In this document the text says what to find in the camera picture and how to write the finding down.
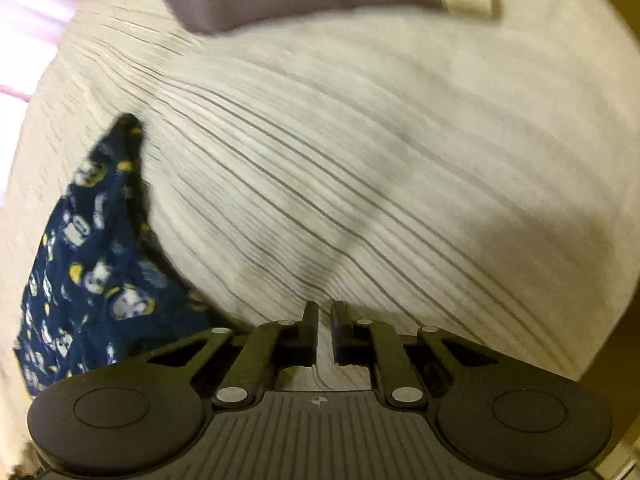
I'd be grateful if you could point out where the navy printed pajama garment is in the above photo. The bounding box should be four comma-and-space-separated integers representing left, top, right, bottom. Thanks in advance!
12, 114, 251, 398

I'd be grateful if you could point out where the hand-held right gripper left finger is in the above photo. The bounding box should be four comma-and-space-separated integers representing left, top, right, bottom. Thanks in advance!
131, 301, 319, 408

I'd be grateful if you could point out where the pink sheer curtain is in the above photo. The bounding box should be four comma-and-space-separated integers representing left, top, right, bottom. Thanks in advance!
0, 0, 121, 211

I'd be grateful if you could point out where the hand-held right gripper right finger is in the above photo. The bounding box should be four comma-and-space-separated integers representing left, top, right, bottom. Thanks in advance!
330, 301, 501, 406

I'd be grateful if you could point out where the bed with striped cover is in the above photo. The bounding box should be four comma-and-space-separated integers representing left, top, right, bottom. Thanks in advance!
0, 0, 637, 411

